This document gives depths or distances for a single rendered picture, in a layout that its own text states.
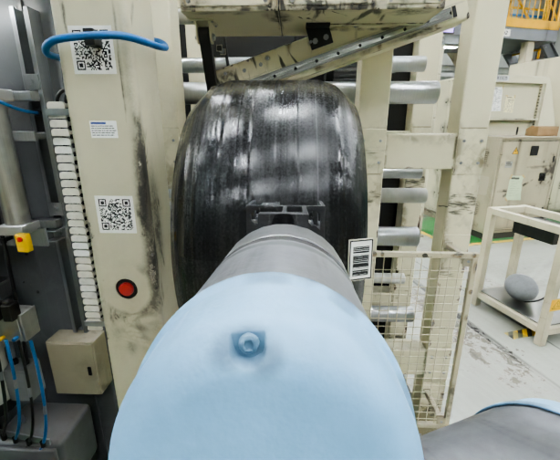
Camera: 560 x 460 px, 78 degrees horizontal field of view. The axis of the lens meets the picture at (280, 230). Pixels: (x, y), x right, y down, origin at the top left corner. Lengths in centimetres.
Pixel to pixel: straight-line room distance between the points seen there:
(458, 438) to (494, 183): 471
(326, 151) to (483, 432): 37
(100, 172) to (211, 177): 30
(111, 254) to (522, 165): 482
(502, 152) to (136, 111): 451
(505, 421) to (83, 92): 73
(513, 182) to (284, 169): 469
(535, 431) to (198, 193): 42
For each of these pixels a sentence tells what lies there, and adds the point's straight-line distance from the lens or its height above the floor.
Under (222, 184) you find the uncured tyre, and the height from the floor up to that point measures 131.
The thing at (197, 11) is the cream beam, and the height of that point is 164.
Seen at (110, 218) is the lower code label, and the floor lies 121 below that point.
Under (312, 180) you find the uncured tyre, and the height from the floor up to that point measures 132.
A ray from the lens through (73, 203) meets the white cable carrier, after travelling 81.
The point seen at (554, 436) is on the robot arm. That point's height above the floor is 123.
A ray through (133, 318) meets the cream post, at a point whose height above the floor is 99.
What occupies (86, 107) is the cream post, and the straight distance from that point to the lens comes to 75.
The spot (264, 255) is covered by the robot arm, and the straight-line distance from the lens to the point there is 16.
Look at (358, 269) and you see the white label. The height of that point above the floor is 119.
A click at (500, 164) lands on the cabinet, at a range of 490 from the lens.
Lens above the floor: 139
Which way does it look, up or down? 17 degrees down
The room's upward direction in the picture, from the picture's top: straight up
